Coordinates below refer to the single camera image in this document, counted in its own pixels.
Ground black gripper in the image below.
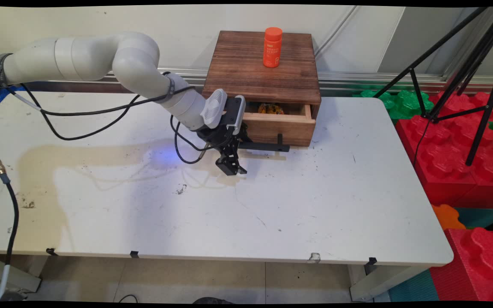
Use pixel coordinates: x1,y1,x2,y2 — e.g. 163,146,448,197
197,126,254,176

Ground black drawer handle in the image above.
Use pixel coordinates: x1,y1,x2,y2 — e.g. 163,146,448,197
238,133,291,153

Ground light wooden drawer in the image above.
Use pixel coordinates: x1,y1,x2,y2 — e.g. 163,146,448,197
240,102,317,148

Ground orange yellow toy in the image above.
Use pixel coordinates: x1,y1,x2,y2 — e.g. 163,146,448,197
257,102,285,116

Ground brown wooden drawer cabinet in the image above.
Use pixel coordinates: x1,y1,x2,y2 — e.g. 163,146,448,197
202,30,322,147

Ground orange plastic bottle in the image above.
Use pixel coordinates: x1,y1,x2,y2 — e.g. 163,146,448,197
263,27,283,68

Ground wide green foam block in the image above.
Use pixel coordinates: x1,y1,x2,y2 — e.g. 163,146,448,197
353,89,435,121

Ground grey table leg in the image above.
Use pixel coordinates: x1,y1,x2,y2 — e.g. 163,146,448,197
0,255,42,296
348,264,428,302

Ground large red foam block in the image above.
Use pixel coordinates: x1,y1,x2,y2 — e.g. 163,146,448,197
395,91,493,208

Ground teal foam mat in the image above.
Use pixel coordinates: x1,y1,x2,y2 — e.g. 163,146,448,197
388,269,440,302
455,207,493,230

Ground black tripod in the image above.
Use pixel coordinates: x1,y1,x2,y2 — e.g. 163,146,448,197
373,6,493,167

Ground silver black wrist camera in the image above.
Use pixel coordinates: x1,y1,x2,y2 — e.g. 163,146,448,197
224,95,247,136

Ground short black looped cable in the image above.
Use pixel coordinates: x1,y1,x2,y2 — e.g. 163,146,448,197
170,114,213,165

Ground black strap near wrist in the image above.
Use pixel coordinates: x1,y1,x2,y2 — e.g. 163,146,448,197
162,71,177,104

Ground aluminium wall rail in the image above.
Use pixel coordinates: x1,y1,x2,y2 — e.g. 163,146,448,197
0,64,493,95

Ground grey wall conduit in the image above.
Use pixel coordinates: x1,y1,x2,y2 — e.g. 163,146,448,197
314,5,359,57

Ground long black arm cable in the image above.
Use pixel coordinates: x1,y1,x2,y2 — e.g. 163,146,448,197
0,71,197,141

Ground thin black tripod cable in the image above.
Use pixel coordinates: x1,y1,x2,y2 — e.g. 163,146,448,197
413,120,434,168

